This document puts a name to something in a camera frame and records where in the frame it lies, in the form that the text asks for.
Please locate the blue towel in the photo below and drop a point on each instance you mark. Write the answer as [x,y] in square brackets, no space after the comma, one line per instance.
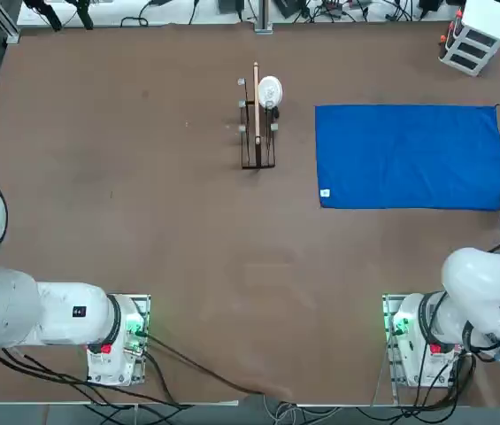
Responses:
[409,155]

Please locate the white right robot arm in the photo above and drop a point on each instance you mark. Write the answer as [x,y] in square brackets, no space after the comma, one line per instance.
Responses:
[475,288]

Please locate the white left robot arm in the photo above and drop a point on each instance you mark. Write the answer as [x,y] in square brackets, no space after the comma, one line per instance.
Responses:
[10,310]

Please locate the white drawer cabinet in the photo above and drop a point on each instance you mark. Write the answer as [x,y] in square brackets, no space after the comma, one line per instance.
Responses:
[479,35]

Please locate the white paper cup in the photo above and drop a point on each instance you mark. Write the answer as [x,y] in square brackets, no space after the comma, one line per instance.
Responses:
[270,90]

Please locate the black tripod leg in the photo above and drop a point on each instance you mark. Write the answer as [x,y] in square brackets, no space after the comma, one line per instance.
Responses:
[50,15]
[83,13]

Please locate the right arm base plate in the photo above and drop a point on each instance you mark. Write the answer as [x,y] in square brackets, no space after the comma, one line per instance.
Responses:
[386,310]

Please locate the aluminium profile post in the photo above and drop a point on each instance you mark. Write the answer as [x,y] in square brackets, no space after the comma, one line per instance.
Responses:
[263,17]

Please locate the aluminium corner bracket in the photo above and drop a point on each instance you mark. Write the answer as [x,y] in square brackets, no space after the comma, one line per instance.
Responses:
[10,33]

